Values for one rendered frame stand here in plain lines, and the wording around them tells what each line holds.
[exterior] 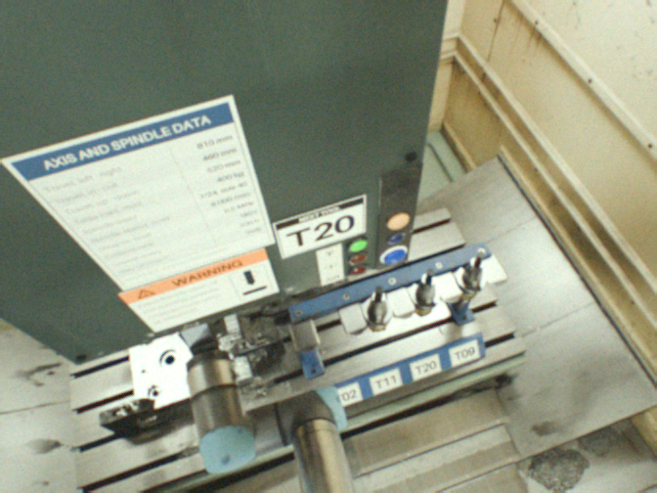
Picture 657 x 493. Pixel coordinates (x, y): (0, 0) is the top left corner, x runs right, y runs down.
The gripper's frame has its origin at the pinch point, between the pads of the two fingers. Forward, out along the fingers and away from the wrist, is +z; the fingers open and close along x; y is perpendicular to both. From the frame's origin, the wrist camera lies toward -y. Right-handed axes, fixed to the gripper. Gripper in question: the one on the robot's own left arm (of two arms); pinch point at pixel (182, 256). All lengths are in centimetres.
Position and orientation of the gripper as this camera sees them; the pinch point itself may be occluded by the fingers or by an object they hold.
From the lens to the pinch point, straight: 90.1
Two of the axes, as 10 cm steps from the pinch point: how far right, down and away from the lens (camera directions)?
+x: 9.4, -3.1, 1.2
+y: 0.5, 4.9, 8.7
